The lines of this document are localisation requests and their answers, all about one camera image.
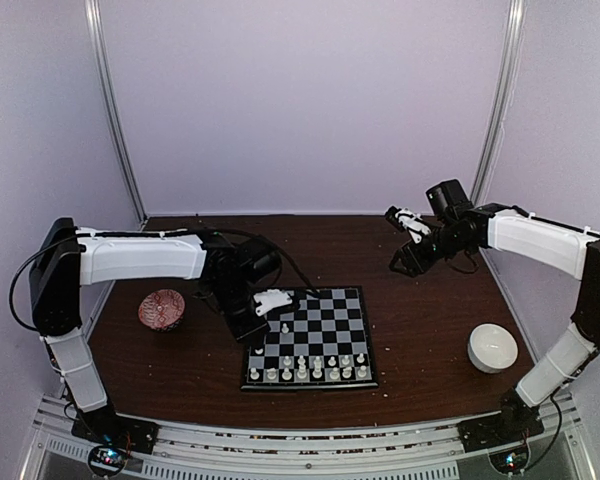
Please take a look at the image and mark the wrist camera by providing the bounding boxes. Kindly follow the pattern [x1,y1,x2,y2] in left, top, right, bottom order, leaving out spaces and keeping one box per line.
[253,289,296,317]
[384,206,431,244]

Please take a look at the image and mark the white bowl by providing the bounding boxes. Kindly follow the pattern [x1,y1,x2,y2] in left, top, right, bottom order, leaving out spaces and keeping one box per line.
[467,323,518,374]

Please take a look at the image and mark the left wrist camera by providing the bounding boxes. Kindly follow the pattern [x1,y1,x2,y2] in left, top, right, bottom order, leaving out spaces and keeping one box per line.
[253,289,296,317]

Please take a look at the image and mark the right aluminium frame post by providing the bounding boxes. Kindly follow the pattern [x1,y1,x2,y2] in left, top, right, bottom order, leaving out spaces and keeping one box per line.
[470,0,526,205]

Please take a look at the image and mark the left aluminium frame post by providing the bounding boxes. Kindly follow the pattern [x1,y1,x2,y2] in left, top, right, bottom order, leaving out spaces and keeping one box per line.
[84,0,148,224]

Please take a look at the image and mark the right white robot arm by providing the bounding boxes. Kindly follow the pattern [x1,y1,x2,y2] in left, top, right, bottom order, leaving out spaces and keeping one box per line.
[385,179,600,442]

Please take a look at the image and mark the red patterned bowl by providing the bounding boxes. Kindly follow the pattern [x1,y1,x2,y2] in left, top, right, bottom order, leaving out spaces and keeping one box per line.
[138,289,186,333]

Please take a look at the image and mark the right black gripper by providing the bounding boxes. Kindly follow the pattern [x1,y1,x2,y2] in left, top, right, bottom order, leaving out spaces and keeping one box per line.
[389,223,472,277]

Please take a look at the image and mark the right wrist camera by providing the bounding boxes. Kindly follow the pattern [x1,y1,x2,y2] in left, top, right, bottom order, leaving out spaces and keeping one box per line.
[384,206,431,244]

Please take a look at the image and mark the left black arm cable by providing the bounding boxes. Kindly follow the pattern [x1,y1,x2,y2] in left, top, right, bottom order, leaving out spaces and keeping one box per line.
[8,249,51,331]

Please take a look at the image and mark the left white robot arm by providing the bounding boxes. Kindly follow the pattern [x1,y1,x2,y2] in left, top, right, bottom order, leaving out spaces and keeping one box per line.
[29,218,293,444]

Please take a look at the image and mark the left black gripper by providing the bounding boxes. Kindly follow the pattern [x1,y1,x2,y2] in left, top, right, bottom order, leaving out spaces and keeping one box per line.
[209,278,271,349]

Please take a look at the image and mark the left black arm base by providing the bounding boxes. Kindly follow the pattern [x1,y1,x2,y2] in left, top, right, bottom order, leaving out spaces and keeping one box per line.
[71,406,159,479]

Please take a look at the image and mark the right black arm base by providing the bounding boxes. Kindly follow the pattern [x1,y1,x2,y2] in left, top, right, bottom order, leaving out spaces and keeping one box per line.
[457,399,545,476]

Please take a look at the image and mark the black grey chessboard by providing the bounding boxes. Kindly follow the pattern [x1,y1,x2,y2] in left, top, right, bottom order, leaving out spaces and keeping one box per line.
[241,286,379,392]

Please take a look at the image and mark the aluminium frame post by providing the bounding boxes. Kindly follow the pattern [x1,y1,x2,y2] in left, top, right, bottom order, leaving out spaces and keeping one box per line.
[84,0,148,224]
[470,0,526,205]

